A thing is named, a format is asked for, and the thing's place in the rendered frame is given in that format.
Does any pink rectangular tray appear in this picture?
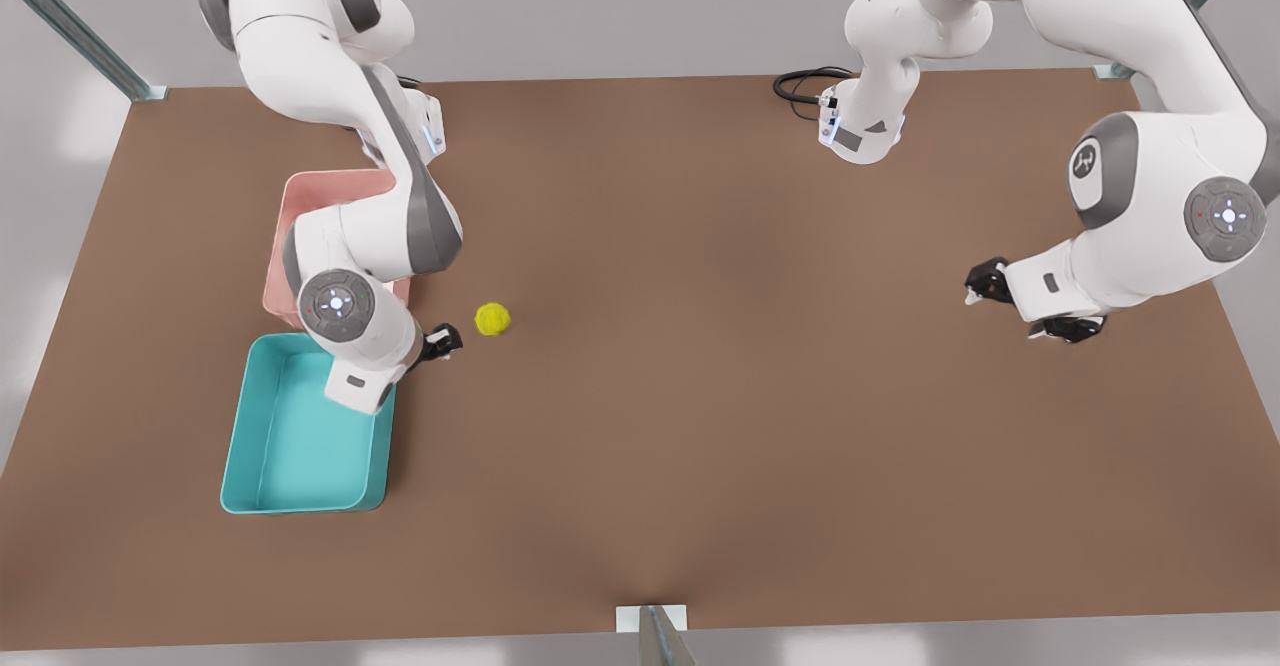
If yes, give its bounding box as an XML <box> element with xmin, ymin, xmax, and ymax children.
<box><xmin>262</xmin><ymin>169</ymin><xmax>413</xmax><ymax>329</ymax></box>

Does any black cable loop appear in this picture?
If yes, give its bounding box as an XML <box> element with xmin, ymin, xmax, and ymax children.
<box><xmin>773</xmin><ymin>67</ymin><xmax>854</xmax><ymax>122</ymax></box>

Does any teal rectangular tray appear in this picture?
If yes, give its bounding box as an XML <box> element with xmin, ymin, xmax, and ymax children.
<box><xmin>220</xmin><ymin>333</ymin><xmax>397</xmax><ymax>515</ymax></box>

